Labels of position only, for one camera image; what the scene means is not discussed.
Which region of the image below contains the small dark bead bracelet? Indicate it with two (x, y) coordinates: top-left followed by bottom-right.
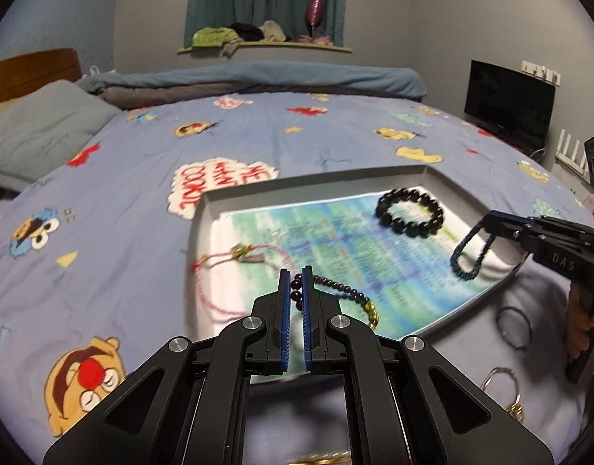
(291, 274), (381, 330)

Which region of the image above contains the pink cord bracelet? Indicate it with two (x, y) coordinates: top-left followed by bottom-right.
(193, 243), (266, 323)

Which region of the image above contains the person's right hand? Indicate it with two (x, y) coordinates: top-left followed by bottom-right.
(567, 283), (594, 366)

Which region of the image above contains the beige cloth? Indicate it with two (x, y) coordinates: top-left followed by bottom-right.
(258, 20), (287, 42)

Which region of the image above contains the gold chain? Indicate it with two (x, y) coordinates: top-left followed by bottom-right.
(297, 453), (351, 465)

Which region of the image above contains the black elastic band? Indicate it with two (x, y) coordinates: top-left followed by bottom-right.
(496, 306), (533, 350)

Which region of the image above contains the black television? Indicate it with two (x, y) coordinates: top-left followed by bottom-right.
(464, 59), (556, 148)

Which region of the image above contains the blue braided bracelet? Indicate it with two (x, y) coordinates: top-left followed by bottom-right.
(449, 223), (497, 282)

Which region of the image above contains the pink balloon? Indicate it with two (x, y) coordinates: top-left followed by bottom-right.
(304, 0), (325, 34)

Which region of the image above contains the wooden headboard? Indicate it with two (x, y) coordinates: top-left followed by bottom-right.
(0, 48), (82, 110)

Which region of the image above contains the window sill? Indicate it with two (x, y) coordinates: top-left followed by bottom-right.
(177, 41), (352, 56)

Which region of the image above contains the grey blanket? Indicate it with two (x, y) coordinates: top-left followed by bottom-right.
(103, 84), (424, 107)

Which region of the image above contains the large black bead bracelet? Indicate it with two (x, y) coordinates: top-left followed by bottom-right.
(375, 188), (446, 238)

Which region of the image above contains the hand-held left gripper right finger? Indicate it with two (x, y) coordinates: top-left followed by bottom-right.
(302, 265), (554, 465)

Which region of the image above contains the white router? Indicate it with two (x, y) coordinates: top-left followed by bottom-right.
(555, 128), (591, 175)

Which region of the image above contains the grey cardboard tray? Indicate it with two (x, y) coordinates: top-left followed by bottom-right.
(186, 164), (529, 386)

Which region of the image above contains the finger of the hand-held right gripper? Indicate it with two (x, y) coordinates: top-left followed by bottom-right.
(485, 224), (536, 253)
(482, 210), (593, 234)

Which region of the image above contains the wall hook rack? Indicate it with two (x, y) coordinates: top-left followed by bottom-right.
(521, 60), (561, 85)

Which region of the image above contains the printed paper sheet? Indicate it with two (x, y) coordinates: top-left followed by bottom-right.
(219, 194), (501, 340)

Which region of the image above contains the blue blanket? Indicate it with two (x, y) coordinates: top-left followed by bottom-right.
(76, 61), (426, 102)

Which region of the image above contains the grey pillow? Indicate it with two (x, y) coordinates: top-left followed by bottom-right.
(0, 80), (121, 185)

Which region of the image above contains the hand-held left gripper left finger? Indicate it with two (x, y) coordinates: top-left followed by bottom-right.
(42, 269), (298, 465)

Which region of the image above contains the thin silver bangle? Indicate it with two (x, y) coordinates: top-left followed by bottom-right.
(480, 367), (521, 405)

